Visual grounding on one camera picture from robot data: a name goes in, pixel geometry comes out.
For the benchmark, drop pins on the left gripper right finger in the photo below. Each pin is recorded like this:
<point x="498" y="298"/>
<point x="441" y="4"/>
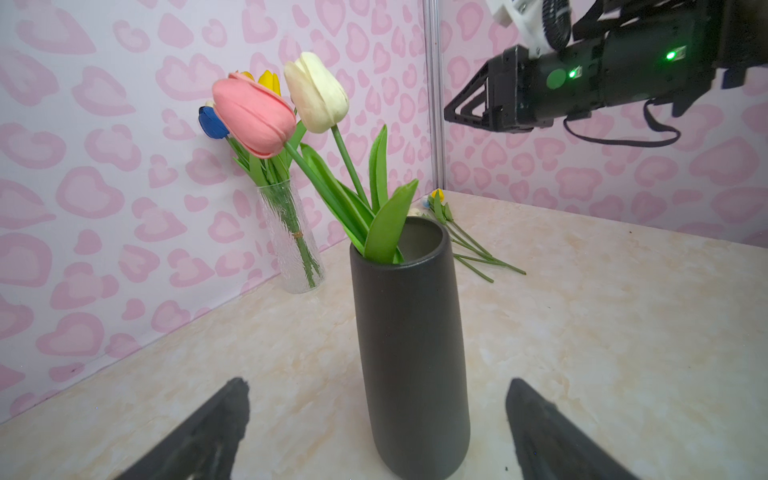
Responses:
<point x="549" y="446"/>

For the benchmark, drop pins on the clear glass vase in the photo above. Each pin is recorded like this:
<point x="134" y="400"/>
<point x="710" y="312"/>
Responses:
<point x="297" y="253"/>

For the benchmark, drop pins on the white tulip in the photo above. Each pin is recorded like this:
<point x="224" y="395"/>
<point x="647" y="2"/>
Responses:
<point x="372" y="218"/>

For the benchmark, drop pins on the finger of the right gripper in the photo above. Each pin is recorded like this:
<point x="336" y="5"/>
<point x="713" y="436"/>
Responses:
<point x="485" y="101"/>

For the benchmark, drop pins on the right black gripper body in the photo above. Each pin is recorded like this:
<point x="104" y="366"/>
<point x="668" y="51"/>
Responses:
<point x="621" y="52"/>

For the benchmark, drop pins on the black cone vase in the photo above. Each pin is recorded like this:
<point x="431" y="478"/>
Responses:
<point x="412" y="354"/>

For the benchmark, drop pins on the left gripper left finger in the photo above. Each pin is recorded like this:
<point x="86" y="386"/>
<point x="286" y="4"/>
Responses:
<point x="205" y="445"/>

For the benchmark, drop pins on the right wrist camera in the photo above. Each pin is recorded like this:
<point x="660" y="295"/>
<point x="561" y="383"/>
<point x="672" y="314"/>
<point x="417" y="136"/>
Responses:
<point x="545" y="25"/>

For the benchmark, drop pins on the bunch of artificial tulips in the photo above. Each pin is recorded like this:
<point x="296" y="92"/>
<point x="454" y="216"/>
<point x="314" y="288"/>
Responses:
<point x="439" y="209"/>

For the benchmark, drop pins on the deep pink tulip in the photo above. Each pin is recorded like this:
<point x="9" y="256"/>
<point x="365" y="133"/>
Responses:
<point x="264" y="124"/>

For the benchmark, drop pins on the right corner aluminium post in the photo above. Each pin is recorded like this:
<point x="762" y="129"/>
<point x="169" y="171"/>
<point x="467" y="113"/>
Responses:
<point x="432" y="23"/>

